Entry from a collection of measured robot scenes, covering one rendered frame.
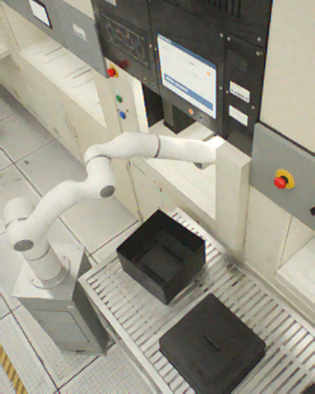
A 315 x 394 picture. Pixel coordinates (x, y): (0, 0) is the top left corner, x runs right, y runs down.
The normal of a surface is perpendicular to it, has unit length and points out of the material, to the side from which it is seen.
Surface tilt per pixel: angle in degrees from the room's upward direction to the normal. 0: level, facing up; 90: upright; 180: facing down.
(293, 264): 0
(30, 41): 90
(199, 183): 0
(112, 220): 0
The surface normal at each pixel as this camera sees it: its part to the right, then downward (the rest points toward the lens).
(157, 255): -0.11, -0.64
